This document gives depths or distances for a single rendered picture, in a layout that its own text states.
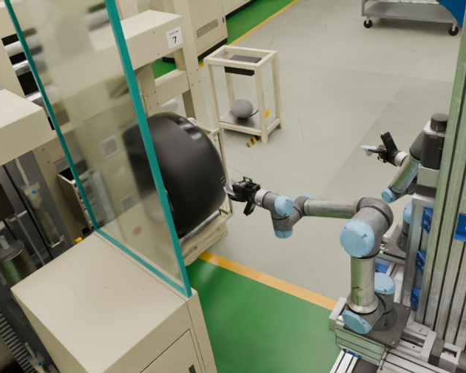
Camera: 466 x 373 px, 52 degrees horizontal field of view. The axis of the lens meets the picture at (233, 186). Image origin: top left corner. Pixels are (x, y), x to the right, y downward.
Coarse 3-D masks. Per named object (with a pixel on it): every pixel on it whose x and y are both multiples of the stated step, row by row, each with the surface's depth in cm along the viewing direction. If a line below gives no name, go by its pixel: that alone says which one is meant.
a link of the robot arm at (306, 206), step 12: (300, 204) 195; (312, 204) 190; (324, 204) 186; (336, 204) 181; (348, 204) 177; (360, 204) 172; (372, 204) 164; (384, 204) 164; (300, 216) 195; (312, 216) 193; (324, 216) 187; (336, 216) 182; (348, 216) 177
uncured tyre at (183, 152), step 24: (168, 120) 215; (168, 144) 205; (192, 144) 209; (168, 168) 203; (192, 168) 206; (216, 168) 213; (168, 192) 255; (192, 192) 207; (216, 192) 217; (192, 216) 214
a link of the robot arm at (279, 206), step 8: (272, 192) 189; (264, 200) 188; (272, 200) 185; (280, 200) 183; (288, 200) 183; (264, 208) 190; (272, 208) 185; (280, 208) 182; (288, 208) 184; (272, 216) 188; (280, 216) 186
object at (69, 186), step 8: (64, 176) 241; (72, 176) 244; (64, 184) 237; (72, 184) 229; (64, 192) 244; (72, 192) 234; (72, 200) 240; (80, 200) 237; (72, 208) 248; (80, 208) 239; (80, 216) 246; (88, 216) 245; (88, 224) 244
